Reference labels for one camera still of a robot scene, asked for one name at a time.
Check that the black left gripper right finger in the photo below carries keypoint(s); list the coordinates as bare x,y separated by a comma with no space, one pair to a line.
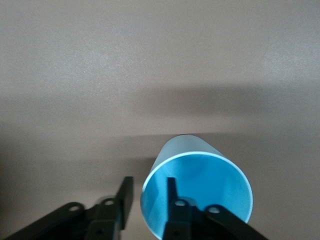
180,220

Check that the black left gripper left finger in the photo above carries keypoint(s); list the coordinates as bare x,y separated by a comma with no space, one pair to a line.
107,220

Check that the blue plastic cup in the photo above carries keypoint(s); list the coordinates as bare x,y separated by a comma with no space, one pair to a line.
212,180

